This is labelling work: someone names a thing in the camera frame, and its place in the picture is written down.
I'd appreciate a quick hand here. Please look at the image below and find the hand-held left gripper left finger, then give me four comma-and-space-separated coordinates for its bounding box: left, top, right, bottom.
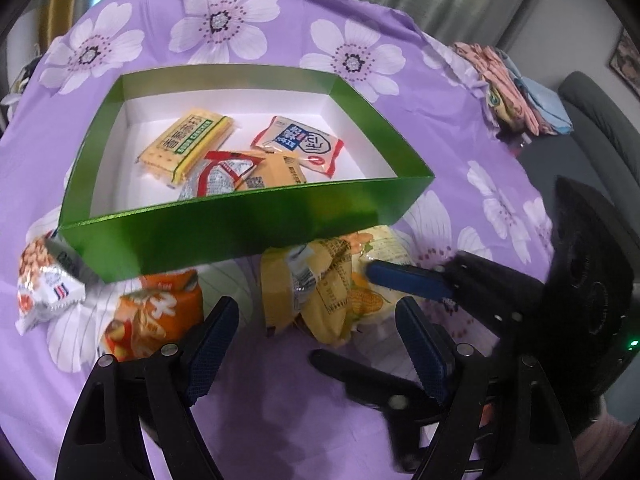
55, 296, 241, 480

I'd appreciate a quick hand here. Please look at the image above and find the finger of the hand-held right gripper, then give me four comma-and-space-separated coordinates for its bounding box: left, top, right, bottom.
366, 251, 551, 356
309, 349, 451, 473

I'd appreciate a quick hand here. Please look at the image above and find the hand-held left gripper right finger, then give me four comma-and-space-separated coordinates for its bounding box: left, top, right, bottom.
395, 296, 583, 480

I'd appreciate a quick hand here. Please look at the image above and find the pale corn print packet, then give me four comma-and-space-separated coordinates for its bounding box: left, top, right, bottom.
300, 225, 418, 346

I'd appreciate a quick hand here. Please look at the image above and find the orange snack packet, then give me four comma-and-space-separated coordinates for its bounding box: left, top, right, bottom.
100, 269, 205, 363

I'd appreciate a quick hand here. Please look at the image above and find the yellow snack packet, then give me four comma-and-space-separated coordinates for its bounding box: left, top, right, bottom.
260, 239, 353, 338

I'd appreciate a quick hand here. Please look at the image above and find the green cardboard box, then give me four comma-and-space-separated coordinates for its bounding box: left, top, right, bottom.
57, 62, 435, 283

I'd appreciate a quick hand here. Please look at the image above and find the yellow snack pouch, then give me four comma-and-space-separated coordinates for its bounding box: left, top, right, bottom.
234, 152, 308, 192

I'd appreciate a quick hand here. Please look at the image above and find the white red blue packet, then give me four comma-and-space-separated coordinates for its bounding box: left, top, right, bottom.
250, 115, 347, 177

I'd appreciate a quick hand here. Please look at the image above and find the clear red striped packet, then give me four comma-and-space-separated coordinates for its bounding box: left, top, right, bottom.
177, 150, 268, 201

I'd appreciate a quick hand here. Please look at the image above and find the white peanut print packet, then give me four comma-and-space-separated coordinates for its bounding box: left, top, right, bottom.
16, 232, 101, 337

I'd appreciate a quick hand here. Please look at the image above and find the yellow green cracker packet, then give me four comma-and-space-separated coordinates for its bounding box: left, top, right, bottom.
136, 109, 236, 188

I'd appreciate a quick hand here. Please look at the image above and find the purple floral cloth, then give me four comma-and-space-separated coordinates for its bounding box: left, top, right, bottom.
0, 0, 616, 480

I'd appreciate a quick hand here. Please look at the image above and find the light blue cloth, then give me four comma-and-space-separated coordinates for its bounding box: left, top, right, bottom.
510, 55, 573, 136

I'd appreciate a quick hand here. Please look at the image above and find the pile of folded clothes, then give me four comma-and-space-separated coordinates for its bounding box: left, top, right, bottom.
452, 42, 543, 136

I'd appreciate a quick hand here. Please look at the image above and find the gold patterned curtain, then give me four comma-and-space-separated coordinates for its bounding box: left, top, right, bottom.
37, 0, 88, 56

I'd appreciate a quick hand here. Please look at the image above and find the framed wall picture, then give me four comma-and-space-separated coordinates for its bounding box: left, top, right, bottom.
607, 27, 640, 83

